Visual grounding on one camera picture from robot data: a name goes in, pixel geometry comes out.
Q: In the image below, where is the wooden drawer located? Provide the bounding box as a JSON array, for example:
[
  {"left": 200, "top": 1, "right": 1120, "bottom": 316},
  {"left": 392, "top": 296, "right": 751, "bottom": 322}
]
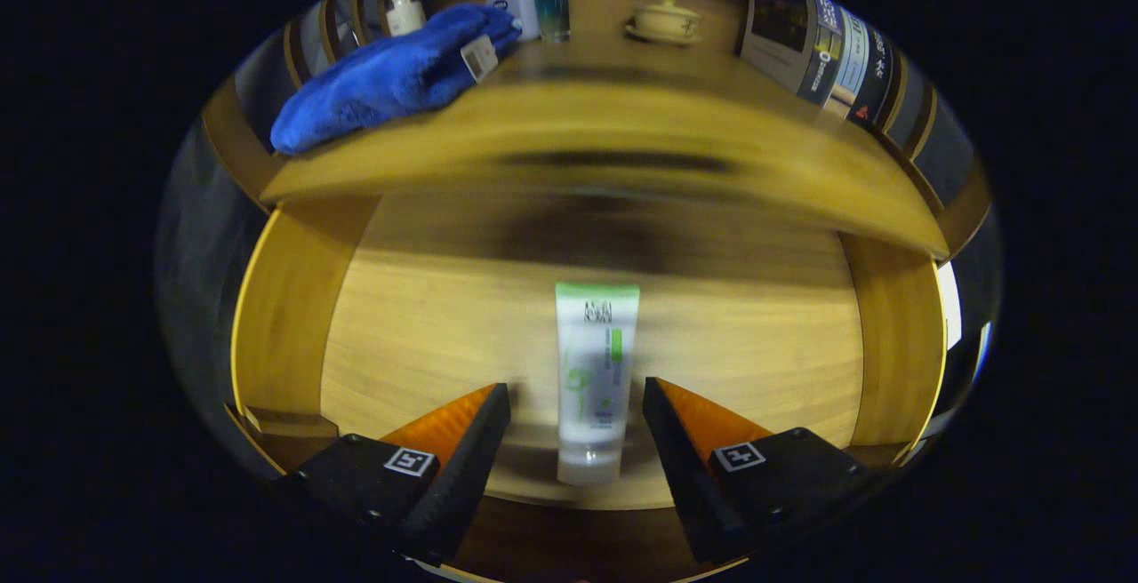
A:
[{"left": 227, "top": 192, "right": 950, "bottom": 583}]

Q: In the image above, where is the wooden countertop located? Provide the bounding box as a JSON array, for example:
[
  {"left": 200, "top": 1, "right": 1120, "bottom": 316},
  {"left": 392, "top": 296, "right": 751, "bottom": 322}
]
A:
[{"left": 258, "top": 0, "right": 950, "bottom": 260}]

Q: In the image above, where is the teal clear bottle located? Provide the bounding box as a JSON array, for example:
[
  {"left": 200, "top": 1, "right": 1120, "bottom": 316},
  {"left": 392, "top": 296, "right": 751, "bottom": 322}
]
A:
[{"left": 529, "top": 0, "right": 571, "bottom": 43}]

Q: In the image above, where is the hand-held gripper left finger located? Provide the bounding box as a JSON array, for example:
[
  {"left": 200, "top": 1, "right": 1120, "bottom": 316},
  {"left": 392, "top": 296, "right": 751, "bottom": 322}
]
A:
[{"left": 277, "top": 381, "right": 513, "bottom": 566}]

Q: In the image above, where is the white green tube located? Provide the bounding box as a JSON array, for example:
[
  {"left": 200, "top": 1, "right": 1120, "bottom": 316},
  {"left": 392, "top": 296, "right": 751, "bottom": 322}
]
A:
[{"left": 555, "top": 282, "right": 641, "bottom": 487}]

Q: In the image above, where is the blue towel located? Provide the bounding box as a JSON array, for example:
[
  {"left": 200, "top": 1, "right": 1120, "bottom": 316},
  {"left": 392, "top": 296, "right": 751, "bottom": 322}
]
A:
[{"left": 269, "top": 3, "right": 523, "bottom": 156}]

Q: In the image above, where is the white spine book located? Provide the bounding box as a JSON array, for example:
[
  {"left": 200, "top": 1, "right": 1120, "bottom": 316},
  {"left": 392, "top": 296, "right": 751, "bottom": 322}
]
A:
[{"left": 822, "top": 7, "right": 877, "bottom": 117}]

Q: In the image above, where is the white bottle blue cap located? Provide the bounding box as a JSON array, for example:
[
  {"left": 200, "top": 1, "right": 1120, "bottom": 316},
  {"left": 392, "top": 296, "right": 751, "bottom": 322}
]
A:
[{"left": 485, "top": 0, "right": 541, "bottom": 42}]

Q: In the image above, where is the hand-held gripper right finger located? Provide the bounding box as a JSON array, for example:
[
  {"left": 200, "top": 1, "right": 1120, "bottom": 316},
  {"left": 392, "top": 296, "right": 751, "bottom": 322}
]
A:
[{"left": 642, "top": 376, "right": 877, "bottom": 566}]

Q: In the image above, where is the beige lidded teacup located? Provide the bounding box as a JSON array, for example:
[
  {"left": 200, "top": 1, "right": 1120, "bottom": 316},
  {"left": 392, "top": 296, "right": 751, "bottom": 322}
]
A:
[{"left": 625, "top": 0, "right": 703, "bottom": 45}]

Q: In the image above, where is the black spine book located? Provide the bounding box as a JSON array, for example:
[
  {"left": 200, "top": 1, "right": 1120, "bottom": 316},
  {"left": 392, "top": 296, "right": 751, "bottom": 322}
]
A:
[{"left": 849, "top": 28, "right": 903, "bottom": 131}]

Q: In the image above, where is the blue spine book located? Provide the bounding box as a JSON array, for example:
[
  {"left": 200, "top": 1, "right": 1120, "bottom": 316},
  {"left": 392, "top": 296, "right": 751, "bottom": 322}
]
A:
[{"left": 740, "top": 0, "right": 845, "bottom": 108}]

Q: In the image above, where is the white pump bottle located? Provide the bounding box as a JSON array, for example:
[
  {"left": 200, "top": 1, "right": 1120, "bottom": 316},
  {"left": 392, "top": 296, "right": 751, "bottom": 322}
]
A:
[{"left": 384, "top": 0, "right": 428, "bottom": 37}]

